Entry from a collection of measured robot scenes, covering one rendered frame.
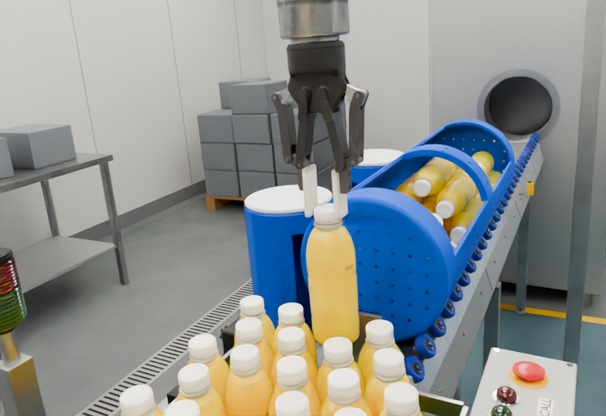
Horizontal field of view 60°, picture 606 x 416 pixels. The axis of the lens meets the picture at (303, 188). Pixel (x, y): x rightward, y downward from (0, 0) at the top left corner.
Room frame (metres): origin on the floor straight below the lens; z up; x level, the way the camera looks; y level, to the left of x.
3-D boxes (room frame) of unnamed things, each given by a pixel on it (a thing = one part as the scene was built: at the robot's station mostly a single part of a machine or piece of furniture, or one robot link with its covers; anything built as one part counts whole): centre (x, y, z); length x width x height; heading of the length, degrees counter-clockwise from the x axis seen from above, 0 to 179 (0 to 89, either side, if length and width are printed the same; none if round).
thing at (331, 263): (0.70, -0.03, 1.17); 0.07 x 0.07 x 0.19
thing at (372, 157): (2.09, -0.29, 1.03); 0.28 x 0.28 x 0.01
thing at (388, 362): (0.59, -0.09, 1.10); 0.04 x 0.04 x 0.02
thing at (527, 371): (0.53, -0.25, 1.11); 0.04 x 0.04 x 0.01
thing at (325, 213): (0.70, -0.03, 1.27); 0.04 x 0.04 x 0.02
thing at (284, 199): (1.59, 0.05, 1.03); 0.28 x 0.28 x 0.01
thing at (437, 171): (1.25, -0.33, 1.16); 0.19 x 0.07 x 0.07; 150
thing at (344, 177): (0.67, -0.07, 1.33); 0.03 x 0.01 x 0.05; 61
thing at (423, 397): (0.74, -0.04, 0.96); 0.40 x 0.01 x 0.03; 61
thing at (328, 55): (0.69, -0.03, 1.46); 0.08 x 0.07 x 0.09; 61
